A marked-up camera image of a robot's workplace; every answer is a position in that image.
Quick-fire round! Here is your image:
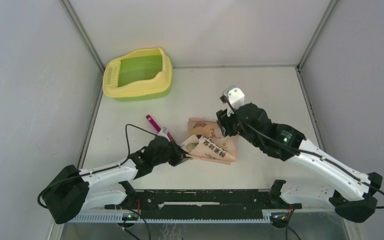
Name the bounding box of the black cable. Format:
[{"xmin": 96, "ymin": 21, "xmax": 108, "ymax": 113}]
[
  {"xmin": 36, "ymin": 123, "xmax": 158, "ymax": 210},
  {"xmin": 225, "ymin": 99, "xmax": 384, "ymax": 210}
]

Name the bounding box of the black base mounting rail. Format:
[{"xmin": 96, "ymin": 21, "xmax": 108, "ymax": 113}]
[{"xmin": 104, "ymin": 189, "xmax": 302, "ymax": 218}]

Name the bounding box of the left black cable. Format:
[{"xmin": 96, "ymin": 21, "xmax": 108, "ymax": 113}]
[{"xmin": 36, "ymin": 123, "xmax": 158, "ymax": 210}]

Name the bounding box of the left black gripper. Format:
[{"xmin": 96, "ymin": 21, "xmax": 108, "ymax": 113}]
[{"xmin": 152, "ymin": 138, "xmax": 193, "ymax": 167}]

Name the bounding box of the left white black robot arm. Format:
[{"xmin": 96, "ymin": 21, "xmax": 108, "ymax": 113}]
[{"xmin": 37, "ymin": 136, "xmax": 189, "ymax": 224}]

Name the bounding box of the magenta plastic scoop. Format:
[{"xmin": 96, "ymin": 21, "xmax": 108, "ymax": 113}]
[{"xmin": 146, "ymin": 114, "xmax": 176, "ymax": 143}]

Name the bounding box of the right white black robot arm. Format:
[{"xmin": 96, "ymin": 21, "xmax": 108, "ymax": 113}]
[{"xmin": 216, "ymin": 103, "xmax": 383, "ymax": 223}]

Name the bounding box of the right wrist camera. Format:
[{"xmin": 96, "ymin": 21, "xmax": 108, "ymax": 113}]
[{"xmin": 220, "ymin": 85, "xmax": 245, "ymax": 117}]

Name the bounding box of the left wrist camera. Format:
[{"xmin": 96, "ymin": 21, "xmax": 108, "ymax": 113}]
[{"xmin": 157, "ymin": 127, "xmax": 170, "ymax": 140}]

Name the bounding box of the pink cat litter bag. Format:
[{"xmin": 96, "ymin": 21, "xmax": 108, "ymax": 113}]
[{"xmin": 179, "ymin": 118, "xmax": 238, "ymax": 165}]

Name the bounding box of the yellow green litter box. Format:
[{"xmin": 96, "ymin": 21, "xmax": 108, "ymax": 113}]
[{"xmin": 102, "ymin": 47, "xmax": 173, "ymax": 101}]

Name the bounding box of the right black cable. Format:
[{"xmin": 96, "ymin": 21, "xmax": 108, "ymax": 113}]
[{"xmin": 225, "ymin": 99, "xmax": 384, "ymax": 210}]

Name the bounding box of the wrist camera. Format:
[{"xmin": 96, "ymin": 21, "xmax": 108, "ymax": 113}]
[
  {"xmin": 157, "ymin": 127, "xmax": 170, "ymax": 140},
  {"xmin": 220, "ymin": 85, "xmax": 245, "ymax": 117}
]

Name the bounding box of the white slotted cable duct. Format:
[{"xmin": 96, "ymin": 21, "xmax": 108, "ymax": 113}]
[{"xmin": 69, "ymin": 210, "xmax": 287, "ymax": 224}]

